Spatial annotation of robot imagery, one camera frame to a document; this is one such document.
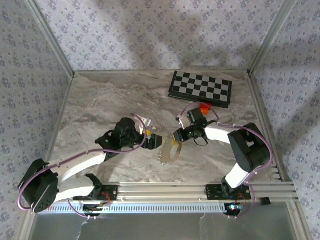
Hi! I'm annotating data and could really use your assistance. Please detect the folded black and grey chessboard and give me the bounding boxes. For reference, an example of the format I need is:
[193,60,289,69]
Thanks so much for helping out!
[167,70,233,109]

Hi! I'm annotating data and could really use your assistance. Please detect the small circuit board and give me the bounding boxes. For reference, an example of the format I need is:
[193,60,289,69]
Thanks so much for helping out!
[83,203,111,213]
[224,203,245,213]

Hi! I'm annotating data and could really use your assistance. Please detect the grey metal sheet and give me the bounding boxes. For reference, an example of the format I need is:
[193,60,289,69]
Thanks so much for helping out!
[24,212,305,240]

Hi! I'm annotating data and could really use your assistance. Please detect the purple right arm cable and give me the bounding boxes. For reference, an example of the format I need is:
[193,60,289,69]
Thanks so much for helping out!
[177,101,275,221]

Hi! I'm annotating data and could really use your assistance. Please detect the aluminium rail with arm bases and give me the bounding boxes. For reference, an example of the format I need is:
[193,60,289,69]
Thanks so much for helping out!
[99,181,300,203]

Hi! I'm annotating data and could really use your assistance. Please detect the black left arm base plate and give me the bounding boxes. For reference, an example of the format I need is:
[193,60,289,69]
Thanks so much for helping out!
[89,184,119,201]

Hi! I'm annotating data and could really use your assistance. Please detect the aluminium table side rail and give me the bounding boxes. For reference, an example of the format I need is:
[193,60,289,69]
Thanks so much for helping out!
[44,73,76,163]
[246,71,286,182]

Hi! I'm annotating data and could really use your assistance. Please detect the aluminium table end rail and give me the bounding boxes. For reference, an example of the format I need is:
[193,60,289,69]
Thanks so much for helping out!
[73,69,251,75]

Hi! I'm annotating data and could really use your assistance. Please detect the slotted grey cable duct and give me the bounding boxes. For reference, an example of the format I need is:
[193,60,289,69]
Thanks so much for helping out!
[48,201,229,215]

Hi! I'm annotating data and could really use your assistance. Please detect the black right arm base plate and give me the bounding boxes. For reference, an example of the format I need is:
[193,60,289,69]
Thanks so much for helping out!
[205,184,252,201]

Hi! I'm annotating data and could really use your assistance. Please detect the aluminium frame post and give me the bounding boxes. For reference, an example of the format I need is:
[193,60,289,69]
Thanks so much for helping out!
[246,0,300,76]
[23,0,76,76]

